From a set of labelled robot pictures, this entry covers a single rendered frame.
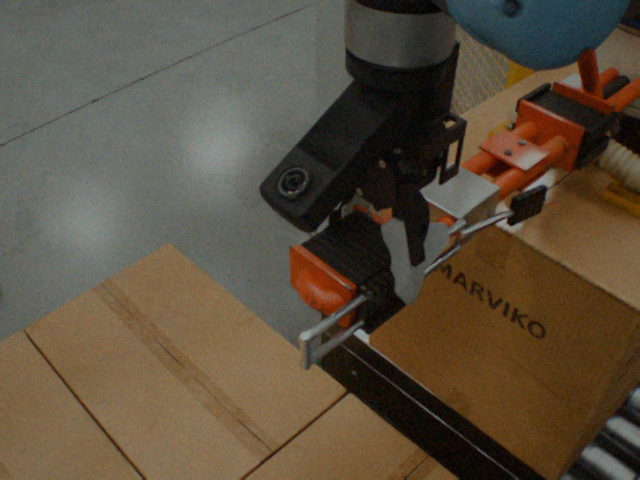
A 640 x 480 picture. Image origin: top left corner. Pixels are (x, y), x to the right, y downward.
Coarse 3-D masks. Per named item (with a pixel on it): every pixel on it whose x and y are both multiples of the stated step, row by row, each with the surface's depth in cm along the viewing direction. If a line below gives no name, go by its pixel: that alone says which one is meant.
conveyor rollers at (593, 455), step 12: (636, 396) 125; (636, 408) 125; (612, 420) 121; (624, 420) 121; (600, 432) 123; (612, 432) 120; (624, 432) 119; (636, 432) 119; (624, 444) 119; (636, 444) 118; (588, 456) 116; (600, 456) 115; (612, 456) 116; (636, 456) 119; (588, 468) 116; (600, 468) 115; (612, 468) 114; (624, 468) 113
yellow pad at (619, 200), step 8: (616, 184) 86; (608, 192) 85; (616, 192) 84; (624, 192) 84; (632, 192) 84; (608, 200) 85; (616, 200) 84; (624, 200) 83; (632, 200) 83; (624, 208) 84; (632, 208) 83
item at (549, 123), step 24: (528, 96) 76; (552, 96) 77; (576, 96) 77; (528, 120) 74; (552, 120) 72; (576, 120) 73; (600, 120) 72; (576, 144) 71; (600, 144) 74; (576, 168) 73
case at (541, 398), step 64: (576, 64) 116; (576, 192) 87; (512, 256) 83; (576, 256) 78; (448, 320) 98; (512, 320) 88; (576, 320) 79; (448, 384) 106; (512, 384) 94; (576, 384) 84; (512, 448) 101; (576, 448) 92
